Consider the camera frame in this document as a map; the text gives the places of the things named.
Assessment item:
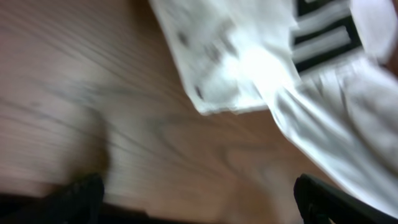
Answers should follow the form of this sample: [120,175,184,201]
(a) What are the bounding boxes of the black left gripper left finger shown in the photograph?
[1,174,104,224]

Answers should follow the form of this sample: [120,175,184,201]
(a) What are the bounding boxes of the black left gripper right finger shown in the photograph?
[294,174,397,224]

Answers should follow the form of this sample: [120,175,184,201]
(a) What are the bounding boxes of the white t-shirt with black print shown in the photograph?
[150,0,397,217]

